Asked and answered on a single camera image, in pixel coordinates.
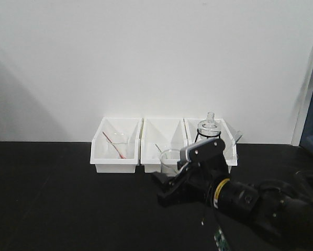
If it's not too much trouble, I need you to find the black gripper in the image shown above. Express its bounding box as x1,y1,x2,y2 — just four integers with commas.
151,164,230,208

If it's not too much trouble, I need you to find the clear glass beaker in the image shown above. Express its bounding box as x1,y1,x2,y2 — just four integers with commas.
160,149,180,177

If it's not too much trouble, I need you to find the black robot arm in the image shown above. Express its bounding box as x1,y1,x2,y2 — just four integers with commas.
152,163,313,250

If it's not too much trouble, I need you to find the beaker in left bin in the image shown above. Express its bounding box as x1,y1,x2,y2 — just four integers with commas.
108,133,128,158

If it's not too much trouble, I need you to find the middle white storage bin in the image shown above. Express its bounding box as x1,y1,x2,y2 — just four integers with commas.
140,118,187,173

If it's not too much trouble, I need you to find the white storage bin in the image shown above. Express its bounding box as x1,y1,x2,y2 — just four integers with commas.
90,117,142,174
140,118,187,173
184,118,238,173

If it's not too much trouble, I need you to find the red stirring rod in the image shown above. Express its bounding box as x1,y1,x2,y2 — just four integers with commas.
102,131,126,159

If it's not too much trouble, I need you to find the right white storage bin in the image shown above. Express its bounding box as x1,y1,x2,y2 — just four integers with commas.
184,118,238,173

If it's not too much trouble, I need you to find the glass flask on tripod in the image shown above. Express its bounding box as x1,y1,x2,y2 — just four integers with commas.
197,111,221,131

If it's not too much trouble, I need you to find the left white storage bin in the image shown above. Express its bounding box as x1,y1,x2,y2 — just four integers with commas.
90,117,142,174

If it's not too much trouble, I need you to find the green circuit board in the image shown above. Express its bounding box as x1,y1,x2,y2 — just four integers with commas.
214,227,231,251

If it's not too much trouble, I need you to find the clear glass funnel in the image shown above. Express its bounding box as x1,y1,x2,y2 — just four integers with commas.
224,131,243,159

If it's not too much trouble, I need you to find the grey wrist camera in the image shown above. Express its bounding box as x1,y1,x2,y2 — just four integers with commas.
177,138,226,172

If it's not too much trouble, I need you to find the black wire tripod stand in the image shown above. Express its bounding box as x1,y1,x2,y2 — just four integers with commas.
195,129,221,142

